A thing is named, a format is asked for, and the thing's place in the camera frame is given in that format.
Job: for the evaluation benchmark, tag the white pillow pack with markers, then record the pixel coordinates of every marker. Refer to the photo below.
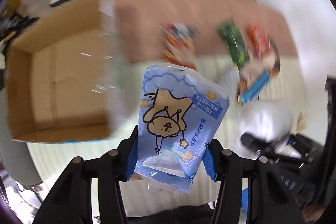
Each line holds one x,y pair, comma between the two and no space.
267,120

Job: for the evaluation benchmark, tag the pink rug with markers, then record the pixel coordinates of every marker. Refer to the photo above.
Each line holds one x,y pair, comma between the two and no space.
139,22

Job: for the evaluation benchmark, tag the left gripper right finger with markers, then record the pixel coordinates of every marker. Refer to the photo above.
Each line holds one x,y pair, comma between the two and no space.
269,200

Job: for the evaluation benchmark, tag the orange snack bag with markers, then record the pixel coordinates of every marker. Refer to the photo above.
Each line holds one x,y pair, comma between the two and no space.
179,41

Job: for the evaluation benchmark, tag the red snack bag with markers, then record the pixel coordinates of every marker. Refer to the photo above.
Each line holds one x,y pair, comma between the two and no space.
260,40

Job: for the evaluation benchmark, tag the blue bear tissue pack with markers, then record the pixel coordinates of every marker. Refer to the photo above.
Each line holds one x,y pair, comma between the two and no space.
180,112

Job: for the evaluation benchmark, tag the brown cardboard box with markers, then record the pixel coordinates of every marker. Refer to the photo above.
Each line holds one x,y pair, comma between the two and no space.
59,75

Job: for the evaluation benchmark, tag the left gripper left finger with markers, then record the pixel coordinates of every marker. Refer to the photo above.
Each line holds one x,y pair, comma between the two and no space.
69,200

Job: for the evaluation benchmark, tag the green wet wipes pack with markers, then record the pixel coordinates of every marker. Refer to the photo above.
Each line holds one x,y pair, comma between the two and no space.
232,37

